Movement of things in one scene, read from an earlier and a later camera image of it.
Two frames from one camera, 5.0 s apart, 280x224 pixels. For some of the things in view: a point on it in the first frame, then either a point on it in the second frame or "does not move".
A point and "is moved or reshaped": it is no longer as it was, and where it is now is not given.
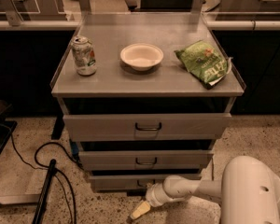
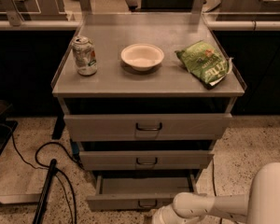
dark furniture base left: [1, 128] does not move
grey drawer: [131, 183] is moved or reshaped
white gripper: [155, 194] → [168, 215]
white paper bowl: [142, 56] does not move
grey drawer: [147, 160] does not move
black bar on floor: [41, 205] does not move
